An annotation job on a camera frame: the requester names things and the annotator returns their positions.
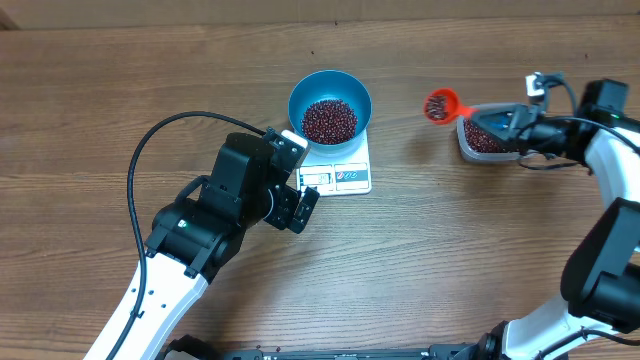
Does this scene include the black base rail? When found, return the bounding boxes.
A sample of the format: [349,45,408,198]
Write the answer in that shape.
[155,335,478,360]

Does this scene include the clear plastic container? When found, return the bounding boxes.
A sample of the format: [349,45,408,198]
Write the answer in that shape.
[456,103,520,164]

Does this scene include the orange scoop with blue handle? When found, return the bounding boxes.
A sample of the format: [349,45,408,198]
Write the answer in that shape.
[423,88,477,125]

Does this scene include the blue metal bowl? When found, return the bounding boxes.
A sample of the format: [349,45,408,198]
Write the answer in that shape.
[288,70,373,148]

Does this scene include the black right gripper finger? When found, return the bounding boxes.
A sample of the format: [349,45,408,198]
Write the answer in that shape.
[470,104,525,125]
[478,120,517,148]

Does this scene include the red beans in bowl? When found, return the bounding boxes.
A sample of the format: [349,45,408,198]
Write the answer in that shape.
[301,99,358,145]

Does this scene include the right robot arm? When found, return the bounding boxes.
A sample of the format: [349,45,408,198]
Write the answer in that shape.
[456,76,639,359]

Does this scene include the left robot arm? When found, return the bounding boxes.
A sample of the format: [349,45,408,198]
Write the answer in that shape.
[86,130,319,359]

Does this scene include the white digital kitchen scale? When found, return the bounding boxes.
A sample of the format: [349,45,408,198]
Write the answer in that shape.
[296,131,372,197]

